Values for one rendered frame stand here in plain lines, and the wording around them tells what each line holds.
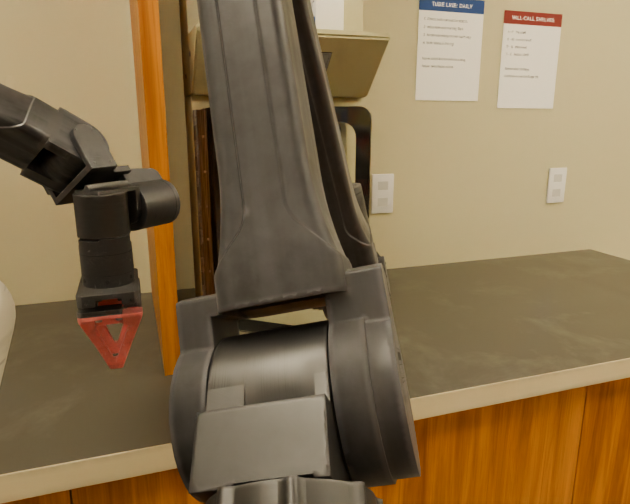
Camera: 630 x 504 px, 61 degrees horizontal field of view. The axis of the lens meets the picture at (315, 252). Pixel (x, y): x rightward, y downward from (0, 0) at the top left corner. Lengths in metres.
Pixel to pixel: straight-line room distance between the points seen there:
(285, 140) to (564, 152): 1.72
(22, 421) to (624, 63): 1.92
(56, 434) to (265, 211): 0.67
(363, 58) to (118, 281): 0.57
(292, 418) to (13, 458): 0.66
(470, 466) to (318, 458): 0.88
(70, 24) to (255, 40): 1.15
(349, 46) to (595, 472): 0.95
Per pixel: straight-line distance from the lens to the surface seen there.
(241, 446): 0.22
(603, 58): 2.04
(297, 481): 0.20
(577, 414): 1.18
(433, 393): 0.92
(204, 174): 0.97
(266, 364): 0.24
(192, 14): 1.00
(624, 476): 1.37
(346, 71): 0.99
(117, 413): 0.89
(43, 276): 1.47
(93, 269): 0.64
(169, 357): 0.97
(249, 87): 0.28
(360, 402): 0.22
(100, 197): 0.62
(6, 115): 0.63
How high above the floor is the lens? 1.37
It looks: 14 degrees down
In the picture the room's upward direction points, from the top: straight up
